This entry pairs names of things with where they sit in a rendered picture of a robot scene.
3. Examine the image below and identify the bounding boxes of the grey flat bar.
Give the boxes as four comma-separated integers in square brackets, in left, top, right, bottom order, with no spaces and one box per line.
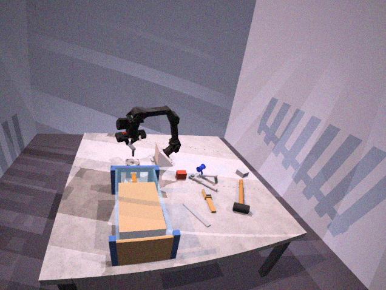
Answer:
[183,202,211,227]

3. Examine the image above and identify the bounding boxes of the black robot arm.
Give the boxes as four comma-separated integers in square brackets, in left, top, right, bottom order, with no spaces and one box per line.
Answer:
[116,106,181,158]

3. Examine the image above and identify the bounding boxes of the black mallet with wooden handle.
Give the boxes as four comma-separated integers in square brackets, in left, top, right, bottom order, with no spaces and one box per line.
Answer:
[232,180,250,214]

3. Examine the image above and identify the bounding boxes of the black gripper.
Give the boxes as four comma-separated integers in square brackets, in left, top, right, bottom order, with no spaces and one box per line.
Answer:
[115,128,146,145]

